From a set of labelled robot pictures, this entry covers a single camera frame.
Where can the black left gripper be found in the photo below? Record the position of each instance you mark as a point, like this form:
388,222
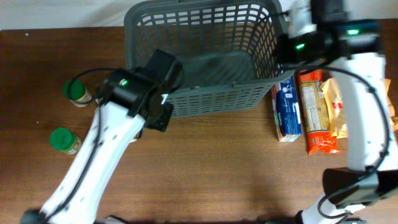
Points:
162,123

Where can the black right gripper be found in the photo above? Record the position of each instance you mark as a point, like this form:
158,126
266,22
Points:
283,50

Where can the yellow coffee sachet bag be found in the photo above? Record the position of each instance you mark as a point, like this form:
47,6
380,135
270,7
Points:
334,103

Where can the orange biscuit packet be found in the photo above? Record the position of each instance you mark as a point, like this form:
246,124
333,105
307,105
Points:
315,112

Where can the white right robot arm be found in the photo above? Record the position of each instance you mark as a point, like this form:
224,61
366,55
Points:
322,36

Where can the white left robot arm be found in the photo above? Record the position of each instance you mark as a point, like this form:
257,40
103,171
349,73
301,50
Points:
129,101

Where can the blue toothpaste box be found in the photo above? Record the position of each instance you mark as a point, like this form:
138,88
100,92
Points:
286,110

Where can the grey plastic basket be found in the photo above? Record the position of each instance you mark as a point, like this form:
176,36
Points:
227,49

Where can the green lid beige jar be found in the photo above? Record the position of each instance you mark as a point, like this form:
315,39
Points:
77,93

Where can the green lid red label jar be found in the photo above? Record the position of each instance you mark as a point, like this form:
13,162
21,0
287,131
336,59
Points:
63,140

